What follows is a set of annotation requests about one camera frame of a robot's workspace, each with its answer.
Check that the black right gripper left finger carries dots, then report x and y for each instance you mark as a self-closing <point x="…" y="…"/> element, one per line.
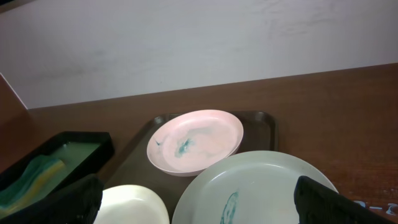
<point x="77" y="203"/>

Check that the green yellow sponge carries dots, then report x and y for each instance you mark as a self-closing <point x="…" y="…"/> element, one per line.
<point x="28" y="185"/>

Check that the black tray of green water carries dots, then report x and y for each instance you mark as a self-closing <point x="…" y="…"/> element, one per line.
<point x="83" y="153"/>

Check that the pale green large plate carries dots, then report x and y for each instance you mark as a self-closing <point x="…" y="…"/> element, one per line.
<point x="250" y="187"/>

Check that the dark brown serving tray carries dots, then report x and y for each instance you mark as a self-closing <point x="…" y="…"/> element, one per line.
<point x="261" y="133"/>

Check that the pink plate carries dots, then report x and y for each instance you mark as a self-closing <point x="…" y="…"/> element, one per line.
<point x="190" y="143"/>

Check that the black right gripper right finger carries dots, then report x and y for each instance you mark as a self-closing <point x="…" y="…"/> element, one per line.
<point x="317" y="204"/>

